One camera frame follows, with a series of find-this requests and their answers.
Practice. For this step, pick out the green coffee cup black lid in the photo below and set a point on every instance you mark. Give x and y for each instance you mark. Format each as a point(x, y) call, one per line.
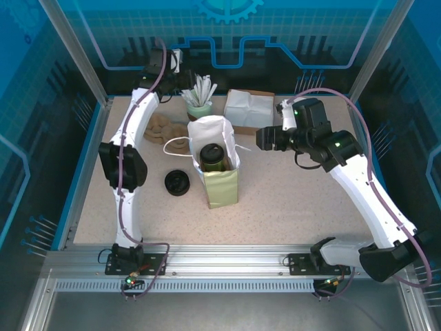
point(211, 155)

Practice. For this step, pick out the gold green paper bag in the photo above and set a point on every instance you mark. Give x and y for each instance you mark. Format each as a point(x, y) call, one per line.
point(220, 189)

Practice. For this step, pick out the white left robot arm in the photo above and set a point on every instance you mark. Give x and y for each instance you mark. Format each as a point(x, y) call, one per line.
point(138, 113)

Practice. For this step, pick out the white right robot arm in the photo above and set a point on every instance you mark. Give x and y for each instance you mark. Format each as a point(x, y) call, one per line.
point(361, 193)

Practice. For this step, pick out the white wrapped straws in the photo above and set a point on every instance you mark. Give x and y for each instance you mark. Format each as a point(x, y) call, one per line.
point(201, 88)

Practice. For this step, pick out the brown cardboard napkin box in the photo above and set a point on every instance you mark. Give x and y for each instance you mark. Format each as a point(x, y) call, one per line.
point(248, 130)

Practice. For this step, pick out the white paper napkins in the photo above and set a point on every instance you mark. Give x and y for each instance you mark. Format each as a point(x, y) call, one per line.
point(249, 107)

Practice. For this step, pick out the black cup lid stack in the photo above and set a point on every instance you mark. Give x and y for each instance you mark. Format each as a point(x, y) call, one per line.
point(177, 182)

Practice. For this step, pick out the small LED circuit board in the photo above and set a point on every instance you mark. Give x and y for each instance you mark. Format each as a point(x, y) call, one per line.
point(331, 282)
point(130, 281)

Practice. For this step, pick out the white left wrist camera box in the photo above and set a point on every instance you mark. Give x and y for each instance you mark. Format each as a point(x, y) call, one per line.
point(176, 60)

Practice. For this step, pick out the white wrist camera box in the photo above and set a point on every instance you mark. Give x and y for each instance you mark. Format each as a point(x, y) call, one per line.
point(286, 117)
point(176, 60)

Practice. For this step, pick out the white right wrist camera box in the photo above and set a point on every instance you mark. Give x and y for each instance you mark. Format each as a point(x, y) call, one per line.
point(286, 117)

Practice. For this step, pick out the aluminium frame post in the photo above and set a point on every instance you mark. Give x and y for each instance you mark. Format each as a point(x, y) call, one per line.
point(79, 55)
point(375, 55)

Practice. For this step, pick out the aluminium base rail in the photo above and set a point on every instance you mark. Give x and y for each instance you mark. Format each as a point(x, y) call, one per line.
point(224, 255)

